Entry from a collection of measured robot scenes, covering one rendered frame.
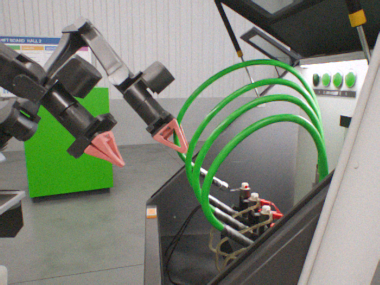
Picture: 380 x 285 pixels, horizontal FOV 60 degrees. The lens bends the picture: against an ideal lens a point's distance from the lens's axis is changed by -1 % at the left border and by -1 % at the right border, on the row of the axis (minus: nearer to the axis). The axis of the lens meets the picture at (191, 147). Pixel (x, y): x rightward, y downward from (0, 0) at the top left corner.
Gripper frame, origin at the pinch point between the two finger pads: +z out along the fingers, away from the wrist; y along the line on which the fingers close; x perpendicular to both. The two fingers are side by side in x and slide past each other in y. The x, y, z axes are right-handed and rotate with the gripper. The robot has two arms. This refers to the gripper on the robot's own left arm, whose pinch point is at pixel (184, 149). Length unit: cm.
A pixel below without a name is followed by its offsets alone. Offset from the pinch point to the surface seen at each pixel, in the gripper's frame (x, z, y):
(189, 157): -0.2, 2.7, -7.8
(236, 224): 1.4, 19.5, -11.1
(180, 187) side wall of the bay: 13.0, 6.1, 34.6
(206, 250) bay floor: 19.1, 27.3, 27.8
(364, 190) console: -16.4, 21.8, -37.1
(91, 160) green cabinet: 117, -89, 298
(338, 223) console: -11.7, 24.0, -33.7
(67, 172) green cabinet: 145, -95, 287
